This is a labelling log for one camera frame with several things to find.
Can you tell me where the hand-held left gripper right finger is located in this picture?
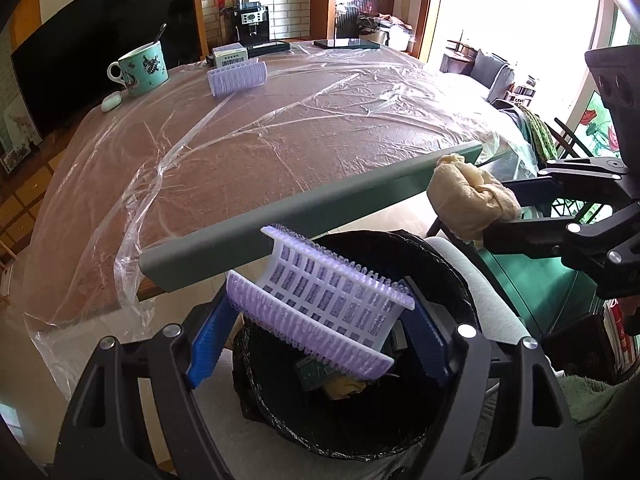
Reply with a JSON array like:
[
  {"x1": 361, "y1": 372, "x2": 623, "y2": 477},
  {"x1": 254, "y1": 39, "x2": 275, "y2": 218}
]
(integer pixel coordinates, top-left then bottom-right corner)
[{"x1": 400, "y1": 287, "x2": 586, "y2": 480}]

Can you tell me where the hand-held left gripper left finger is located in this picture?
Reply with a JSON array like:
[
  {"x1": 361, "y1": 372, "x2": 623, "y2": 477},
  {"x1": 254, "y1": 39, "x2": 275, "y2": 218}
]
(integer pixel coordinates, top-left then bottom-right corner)
[{"x1": 52, "y1": 285, "x2": 241, "y2": 480}]

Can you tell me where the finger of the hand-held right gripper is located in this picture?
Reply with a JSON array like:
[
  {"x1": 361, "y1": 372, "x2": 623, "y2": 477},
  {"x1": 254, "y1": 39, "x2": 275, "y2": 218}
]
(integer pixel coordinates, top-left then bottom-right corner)
[
  {"x1": 502, "y1": 157, "x2": 634, "y2": 209},
  {"x1": 482, "y1": 200, "x2": 640, "y2": 282}
]

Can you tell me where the beige cloth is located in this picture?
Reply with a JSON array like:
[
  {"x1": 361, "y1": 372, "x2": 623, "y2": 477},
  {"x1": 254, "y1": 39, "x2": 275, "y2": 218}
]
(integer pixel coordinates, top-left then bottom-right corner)
[{"x1": 426, "y1": 152, "x2": 522, "y2": 242}]

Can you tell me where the purple plastic mesh roller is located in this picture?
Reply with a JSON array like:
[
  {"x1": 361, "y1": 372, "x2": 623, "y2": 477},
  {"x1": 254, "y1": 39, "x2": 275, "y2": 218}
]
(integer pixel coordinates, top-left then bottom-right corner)
[
  {"x1": 226, "y1": 224, "x2": 416, "y2": 381},
  {"x1": 207, "y1": 58, "x2": 268, "y2": 98}
]

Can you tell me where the trash bin with black bag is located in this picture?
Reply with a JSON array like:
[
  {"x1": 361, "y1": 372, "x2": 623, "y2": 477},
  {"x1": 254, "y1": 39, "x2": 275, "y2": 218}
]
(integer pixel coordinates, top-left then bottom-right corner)
[{"x1": 231, "y1": 230, "x2": 482, "y2": 462}]

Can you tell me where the flower painting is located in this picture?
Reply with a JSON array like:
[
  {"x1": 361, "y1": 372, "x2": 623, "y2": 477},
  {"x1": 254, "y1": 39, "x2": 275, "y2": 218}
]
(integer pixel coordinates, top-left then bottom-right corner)
[{"x1": 582, "y1": 91, "x2": 622, "y2": 154}]

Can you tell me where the green chair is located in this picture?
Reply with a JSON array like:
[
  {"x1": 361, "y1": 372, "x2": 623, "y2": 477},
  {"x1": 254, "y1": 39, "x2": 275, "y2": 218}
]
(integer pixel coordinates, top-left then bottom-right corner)
[{"x1": 475, "y1": 240, "x2": 611, "y2": 336}]

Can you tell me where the green patterned cloth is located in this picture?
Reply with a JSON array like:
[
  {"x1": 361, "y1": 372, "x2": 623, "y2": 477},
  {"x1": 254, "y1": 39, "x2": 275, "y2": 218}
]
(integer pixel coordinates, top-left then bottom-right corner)
[{"x1": 520, "y1": 107, "x2": 558, "y2": 161}]

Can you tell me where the person's right leg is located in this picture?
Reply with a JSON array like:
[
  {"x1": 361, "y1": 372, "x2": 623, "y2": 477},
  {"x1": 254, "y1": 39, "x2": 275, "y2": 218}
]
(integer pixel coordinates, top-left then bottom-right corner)
[{"x1": 430, "y1": 236, "x2": 531, "y2": 346}]

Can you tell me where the dark wooden chair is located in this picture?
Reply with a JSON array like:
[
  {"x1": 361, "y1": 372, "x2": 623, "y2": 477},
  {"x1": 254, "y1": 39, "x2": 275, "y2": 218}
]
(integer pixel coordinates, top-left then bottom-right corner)
[{"x1": 547, "y1": 117, "x2": 598, "y2": 161}]

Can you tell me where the small green printed box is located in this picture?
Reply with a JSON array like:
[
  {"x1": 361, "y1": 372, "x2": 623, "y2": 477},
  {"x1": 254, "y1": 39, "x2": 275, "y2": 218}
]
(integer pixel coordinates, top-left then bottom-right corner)
[{"x1": 299, "y1": 357, "x2": 337, "y2": 392}]

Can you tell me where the grey sofa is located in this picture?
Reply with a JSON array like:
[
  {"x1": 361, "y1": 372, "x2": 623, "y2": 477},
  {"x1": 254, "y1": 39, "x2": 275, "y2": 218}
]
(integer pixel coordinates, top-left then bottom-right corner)
[{"x1": 470, "y1": 49, "x2": 516, "y2": 103}]

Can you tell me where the wooden side table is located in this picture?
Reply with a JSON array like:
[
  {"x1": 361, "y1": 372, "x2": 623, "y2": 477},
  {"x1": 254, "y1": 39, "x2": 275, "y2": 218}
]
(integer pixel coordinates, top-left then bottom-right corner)
[{"x1": 440, "y1": 40, "x2": 474, "y2": 74}]

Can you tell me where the green-edged wooden table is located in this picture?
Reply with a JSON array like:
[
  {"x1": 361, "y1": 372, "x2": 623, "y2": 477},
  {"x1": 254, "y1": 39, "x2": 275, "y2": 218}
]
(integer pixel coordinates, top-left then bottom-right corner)
[{"x1": 20, "y1": 37, "x2": 541, "y2": 411}]

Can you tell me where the green knit top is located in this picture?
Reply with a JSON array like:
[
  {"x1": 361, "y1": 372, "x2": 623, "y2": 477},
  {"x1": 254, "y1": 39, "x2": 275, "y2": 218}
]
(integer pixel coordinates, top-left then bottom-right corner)
[{"x1": 555, "y1": 370, "x2": 640, "y2": 480}]

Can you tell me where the black tablet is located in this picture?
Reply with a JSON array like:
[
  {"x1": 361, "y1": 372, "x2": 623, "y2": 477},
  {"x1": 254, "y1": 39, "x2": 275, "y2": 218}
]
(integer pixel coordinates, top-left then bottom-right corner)
[{"x1": 314, "y1": 37, "x2": 381, "y2": 51}]

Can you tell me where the clear plastic table cover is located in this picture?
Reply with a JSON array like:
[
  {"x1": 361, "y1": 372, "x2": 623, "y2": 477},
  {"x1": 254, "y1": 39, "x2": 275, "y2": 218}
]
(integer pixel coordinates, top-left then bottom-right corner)
[{"x1": 22, "y1": 39, "x2": 541, "y2": 402}]

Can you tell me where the teal patterned mug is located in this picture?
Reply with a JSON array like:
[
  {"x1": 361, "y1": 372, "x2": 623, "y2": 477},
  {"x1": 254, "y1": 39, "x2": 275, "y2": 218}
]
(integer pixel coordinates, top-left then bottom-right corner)
[{"x1": 106, "y1": 41, "x2": 170, "y2": 97}]

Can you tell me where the framed picture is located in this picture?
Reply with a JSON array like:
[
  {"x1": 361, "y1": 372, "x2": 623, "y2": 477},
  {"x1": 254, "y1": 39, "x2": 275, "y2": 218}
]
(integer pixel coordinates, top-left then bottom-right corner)
[{"x1": 0, "y1": 95, "x2": 44, "y2": 171}]

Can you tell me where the small white barcode box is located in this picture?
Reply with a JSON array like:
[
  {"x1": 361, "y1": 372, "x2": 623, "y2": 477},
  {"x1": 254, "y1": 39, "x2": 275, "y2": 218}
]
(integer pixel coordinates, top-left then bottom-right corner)
[{"x1": 211, "y1": 44, "x2": 249, "y2": 68}]

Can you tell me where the black tray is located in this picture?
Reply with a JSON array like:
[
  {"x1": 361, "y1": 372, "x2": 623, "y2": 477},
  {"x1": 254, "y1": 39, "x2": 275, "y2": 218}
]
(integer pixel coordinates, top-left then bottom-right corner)
[{"x1": 246, "y1": 39, "x2": 292, "y2": 58}]

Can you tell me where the black coffee machine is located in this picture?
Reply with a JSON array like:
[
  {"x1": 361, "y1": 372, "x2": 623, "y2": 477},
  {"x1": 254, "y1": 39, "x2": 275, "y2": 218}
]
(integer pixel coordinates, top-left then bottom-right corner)
[{"x1": 231, "y1": 4, "x2": 271, "y2": 45}]

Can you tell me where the red carton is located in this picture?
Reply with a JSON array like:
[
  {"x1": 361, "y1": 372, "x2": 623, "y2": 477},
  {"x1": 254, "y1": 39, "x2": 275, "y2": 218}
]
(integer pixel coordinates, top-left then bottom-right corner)
[{"x1": 216, "y1": 0, "x2": 237, "y2": 43}]

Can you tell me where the black television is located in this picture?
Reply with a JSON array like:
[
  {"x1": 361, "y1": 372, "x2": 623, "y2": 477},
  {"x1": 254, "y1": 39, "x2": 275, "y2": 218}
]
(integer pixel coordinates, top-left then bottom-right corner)
[{"x1": 10, "y1": 0, "x2": 203, "y2": 141}]

